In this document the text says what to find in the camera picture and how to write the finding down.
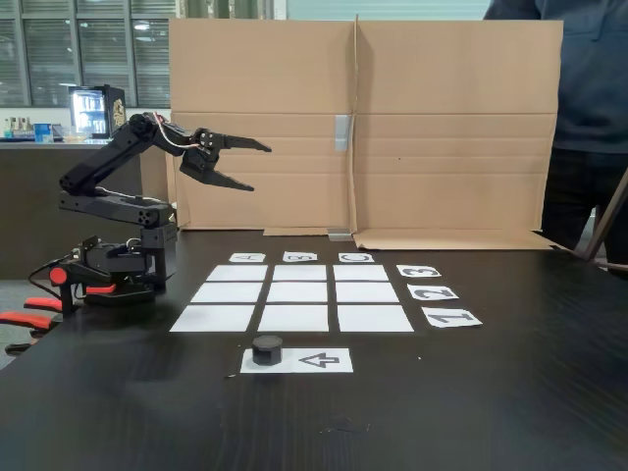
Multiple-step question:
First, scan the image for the black round token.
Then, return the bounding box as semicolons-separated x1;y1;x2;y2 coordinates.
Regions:
251;335;285;368

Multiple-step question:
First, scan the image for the white paper grid square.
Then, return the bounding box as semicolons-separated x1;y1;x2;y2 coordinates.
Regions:
205;265;269;283
333;264;391;282
169;304;256;334
272;264;328;282
257;304;330;333
337;304;415;333
267;282;329;303
189;282;265;304
335;282;400;303

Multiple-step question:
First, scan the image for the black mini fridge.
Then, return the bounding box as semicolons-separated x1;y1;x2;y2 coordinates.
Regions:
68;83;128;139

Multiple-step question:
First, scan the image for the dark partition counter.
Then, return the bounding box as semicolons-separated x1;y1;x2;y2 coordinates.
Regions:
0;138;171;281

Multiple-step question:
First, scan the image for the black red bar clamp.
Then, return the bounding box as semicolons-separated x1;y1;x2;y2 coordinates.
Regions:
48;259;119;318
0;296;65;355

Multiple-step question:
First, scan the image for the white arrow paper sheet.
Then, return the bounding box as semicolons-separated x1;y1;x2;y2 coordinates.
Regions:
239;347;354;375

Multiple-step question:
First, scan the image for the paper label number 3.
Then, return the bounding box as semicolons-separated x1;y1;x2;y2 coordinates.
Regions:
395;264;442;279

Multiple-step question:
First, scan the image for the brown cardboard box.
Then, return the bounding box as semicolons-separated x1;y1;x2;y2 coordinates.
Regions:
166;14;565;251

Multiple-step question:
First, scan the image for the paper label number 2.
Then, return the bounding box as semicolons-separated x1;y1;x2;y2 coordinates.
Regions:
406;284;460;301

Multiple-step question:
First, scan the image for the paper label number 1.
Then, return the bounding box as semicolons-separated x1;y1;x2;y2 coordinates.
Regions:
420;308;484;329

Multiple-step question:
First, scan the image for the standing person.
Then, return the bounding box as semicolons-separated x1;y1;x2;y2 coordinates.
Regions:
483;0;628;281

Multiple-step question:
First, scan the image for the brown slanted rod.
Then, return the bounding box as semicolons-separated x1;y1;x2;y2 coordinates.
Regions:
573;166;628;272

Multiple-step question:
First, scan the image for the red white servo wire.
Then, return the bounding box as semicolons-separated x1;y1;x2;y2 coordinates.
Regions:
153;112;198;151

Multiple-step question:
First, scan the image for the black power cable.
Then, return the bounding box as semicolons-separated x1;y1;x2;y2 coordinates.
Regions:
27;254;79;295

